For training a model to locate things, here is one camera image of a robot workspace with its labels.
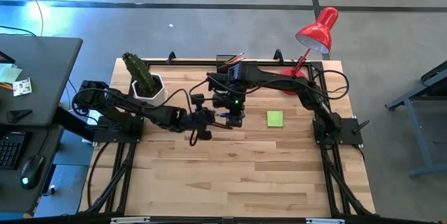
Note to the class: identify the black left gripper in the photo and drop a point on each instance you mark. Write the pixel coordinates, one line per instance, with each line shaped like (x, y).
(202, 119)

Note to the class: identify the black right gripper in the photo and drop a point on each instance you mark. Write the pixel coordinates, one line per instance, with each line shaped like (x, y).
(235, 112)

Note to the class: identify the orange yellow pencil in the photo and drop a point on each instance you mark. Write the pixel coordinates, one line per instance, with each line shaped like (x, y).
(240, 59)
(239, 56)

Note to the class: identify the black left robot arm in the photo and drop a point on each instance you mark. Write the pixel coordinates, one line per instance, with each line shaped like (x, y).
(139, 107)

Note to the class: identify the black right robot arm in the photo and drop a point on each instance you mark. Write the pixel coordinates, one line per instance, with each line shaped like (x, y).
(279, 81)

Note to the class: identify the black mesh desk organizer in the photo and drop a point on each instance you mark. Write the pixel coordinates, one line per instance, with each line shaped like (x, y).
(223, 64)

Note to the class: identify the black office desk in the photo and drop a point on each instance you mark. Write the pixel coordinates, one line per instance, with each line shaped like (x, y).
(42, 63)

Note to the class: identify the green sticky note pad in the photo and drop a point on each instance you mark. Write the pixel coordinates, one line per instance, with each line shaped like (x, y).
(275, 119)

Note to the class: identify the white faceted plant pot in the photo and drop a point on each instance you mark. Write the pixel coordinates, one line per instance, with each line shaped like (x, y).
(159, 96)

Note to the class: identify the table clamp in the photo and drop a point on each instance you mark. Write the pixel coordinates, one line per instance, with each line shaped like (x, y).
(172, 58)
(278, 56)

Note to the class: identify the green cactus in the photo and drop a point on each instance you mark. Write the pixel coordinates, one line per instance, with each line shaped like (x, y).
(139, 72)

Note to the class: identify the red desk lamp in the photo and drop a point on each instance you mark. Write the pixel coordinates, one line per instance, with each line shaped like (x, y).
(316, 32)

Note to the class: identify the white paper sheet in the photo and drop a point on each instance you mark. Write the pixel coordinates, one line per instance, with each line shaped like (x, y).
(92, 114)

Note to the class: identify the grey metal stand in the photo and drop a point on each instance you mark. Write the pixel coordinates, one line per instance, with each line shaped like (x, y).
(418, 136)

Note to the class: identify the black computer mouse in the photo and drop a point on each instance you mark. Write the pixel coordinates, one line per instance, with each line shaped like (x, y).
(31, 171)

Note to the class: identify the printed white card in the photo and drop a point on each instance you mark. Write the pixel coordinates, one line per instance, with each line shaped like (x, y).
(22, 87)

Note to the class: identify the black keyboard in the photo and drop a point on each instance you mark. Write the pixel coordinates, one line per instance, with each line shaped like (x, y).
(10, 150)

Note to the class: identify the pale green paper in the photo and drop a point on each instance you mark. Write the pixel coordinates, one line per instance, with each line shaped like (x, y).
(8, 74)

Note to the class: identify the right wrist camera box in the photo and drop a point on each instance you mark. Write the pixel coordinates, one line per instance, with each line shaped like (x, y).
(218, 79)

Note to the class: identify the black aluminium table frame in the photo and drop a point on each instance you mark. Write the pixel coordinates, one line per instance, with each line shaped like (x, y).
(185, 64)

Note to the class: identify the white bracket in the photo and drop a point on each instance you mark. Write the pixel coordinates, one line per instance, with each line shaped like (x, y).
(324, 221)
(129, 220)

